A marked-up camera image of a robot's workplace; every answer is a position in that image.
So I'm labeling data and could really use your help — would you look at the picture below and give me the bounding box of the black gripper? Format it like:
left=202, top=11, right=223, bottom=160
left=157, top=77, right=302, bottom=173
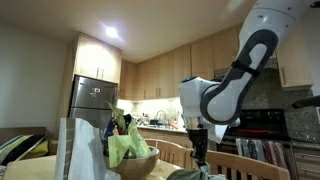
left=185, top=128, right=210, bottom=172

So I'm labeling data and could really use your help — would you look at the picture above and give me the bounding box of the green patterned kitchen towel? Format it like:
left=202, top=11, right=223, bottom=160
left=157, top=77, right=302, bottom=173
left=166, top=167, right=228, bottom=180

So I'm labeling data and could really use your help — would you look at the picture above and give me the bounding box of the grey hanging dish towel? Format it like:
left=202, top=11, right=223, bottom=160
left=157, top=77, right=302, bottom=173
left=235, top=138, right=265, bottom=162

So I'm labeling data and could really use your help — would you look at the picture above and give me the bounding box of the curved-back wooden chair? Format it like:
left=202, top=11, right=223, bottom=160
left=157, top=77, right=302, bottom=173
left=144, top=138, right=188, bottom=168

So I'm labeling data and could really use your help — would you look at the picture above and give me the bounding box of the wooden chair back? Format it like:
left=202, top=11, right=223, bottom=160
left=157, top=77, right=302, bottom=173
left=184, top=148, right=292, bottom=180

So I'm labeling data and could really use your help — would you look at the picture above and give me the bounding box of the wooden kitchen counter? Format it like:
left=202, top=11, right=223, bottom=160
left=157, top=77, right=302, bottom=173
left=136, top=124, right=193, bottom=148

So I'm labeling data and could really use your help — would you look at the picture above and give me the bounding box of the curved metal kitchen faucet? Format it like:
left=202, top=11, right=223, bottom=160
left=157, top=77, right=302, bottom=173
left=154, top=109, right=168, bottom=126

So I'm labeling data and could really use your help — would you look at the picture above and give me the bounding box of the round wooden bowl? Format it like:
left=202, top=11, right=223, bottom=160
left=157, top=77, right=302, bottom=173
left=103, top=146, right=161, bottom=180

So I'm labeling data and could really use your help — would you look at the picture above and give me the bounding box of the black kitchen stove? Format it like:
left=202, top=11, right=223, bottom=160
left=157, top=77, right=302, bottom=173
left=223, top=108, right=295, bottom=180

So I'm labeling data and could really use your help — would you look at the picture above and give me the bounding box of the light green snack bag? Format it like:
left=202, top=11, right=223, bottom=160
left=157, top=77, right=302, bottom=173
left=105, top=100, right=153, bottom=169

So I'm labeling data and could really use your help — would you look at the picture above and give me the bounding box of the steel range hood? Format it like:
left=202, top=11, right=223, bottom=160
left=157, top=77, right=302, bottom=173
left=213, top=54, right=279, bottom=81

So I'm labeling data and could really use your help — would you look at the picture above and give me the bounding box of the light wooden cabinet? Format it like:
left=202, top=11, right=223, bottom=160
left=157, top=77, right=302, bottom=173
left=73, top=33, right=123, bottom=84
left=119, top=23, right=314, bottom=101

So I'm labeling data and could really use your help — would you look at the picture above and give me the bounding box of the dark blue snack bag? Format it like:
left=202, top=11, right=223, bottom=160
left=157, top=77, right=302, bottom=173
left=101, top=114, right=134, bottom=158

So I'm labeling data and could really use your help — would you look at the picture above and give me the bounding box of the wooden drawer cabinet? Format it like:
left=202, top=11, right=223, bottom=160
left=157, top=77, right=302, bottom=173
left=293, top=146, right=320, bottom=180

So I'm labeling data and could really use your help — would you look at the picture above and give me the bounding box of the white standing paper packet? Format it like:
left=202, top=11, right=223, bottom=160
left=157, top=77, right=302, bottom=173
left=54, top=117, right=123, bottom=180

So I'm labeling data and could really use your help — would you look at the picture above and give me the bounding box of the stainless steel fridge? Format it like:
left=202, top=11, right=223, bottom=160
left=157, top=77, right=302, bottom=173
left=68, top=74, right=120, bottom=131

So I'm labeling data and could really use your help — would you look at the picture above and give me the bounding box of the round ceiling light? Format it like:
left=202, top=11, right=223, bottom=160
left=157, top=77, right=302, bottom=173
left=104, top=25, right=120, bottom=39

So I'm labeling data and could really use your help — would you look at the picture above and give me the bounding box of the yellow pillow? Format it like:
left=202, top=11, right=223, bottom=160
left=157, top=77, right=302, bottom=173
left=23, top=139, right=50, bottom=159

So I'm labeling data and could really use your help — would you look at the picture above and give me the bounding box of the striped green black pillow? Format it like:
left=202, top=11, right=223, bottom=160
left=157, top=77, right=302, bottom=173
left=0, top=133, right=47, bottom=166

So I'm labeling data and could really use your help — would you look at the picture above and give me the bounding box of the brown wooden sofa bench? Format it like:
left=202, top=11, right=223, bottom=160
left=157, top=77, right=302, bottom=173
left=0, top=126, right=59, bottom=158

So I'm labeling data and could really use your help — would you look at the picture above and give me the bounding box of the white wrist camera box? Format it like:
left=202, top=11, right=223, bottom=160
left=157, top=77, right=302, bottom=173
left=207, top=123, right=230, bottom=145

